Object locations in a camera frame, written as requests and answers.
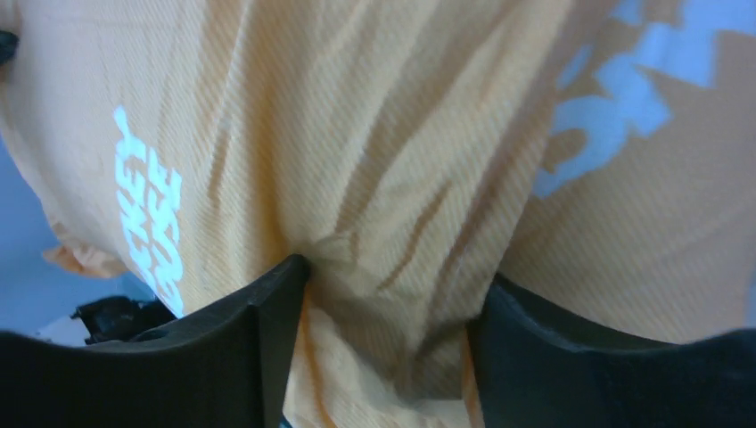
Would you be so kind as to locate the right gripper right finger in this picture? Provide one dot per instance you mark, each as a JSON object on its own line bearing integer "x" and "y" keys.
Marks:
{"x": 539, "y": 365}

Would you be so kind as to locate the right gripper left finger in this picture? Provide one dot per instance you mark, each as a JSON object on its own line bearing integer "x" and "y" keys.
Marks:
{"x": 226, "y": 365}

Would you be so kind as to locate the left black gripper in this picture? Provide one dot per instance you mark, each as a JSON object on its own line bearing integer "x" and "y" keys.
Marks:
{"x": 119, "y": 318}

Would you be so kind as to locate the orange Mickey Mouse pillowcase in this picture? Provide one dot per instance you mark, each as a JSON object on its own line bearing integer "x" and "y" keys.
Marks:
{"x": 599, "y": 154}

